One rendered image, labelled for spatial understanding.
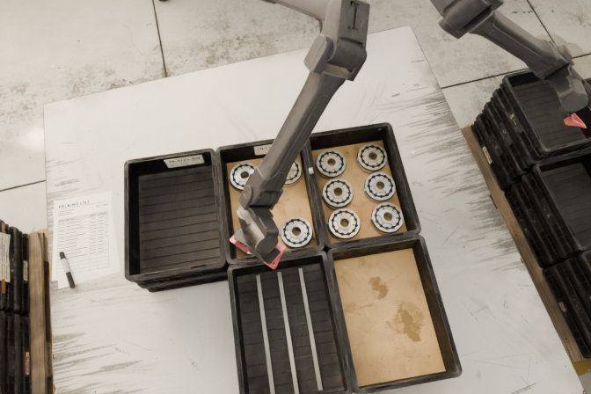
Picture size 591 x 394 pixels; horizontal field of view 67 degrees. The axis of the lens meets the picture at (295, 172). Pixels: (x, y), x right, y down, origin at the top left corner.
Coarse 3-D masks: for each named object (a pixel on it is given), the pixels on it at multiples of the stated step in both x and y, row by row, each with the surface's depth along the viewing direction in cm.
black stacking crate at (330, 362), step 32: (320, 256) 136; (256, 288) 140; (288, 288) 140; (320, 288) 140; (256, 320) 136; (288, 320) 136; (320, 320) 136; (256, 352) 132; (320, 352) 132; (256, 384) 129; (288, 384) 129
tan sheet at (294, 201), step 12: (300, 156) 159; (228, 168) 157; (300, 180) 155; (288, 192) 153; (300, 192) 153; (240, 204) 151; (276, 204) 151; (288, 204) 151; (300, 204) 151; (276, 216) 150; (288, 216) 150; (300, 216) 150; (312, 228) 148; (312, 240) 146; (240, 252) 145
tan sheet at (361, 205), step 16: (352, 144) 161; (352, 160) 158; (320, 176) 156; (352, 176) 155; (320, 192) 153; (336, 192) 153; (352, 208) 150; (368, 208) 150; (400, 208) 150; (368, 224) 148; (336, 240) 146
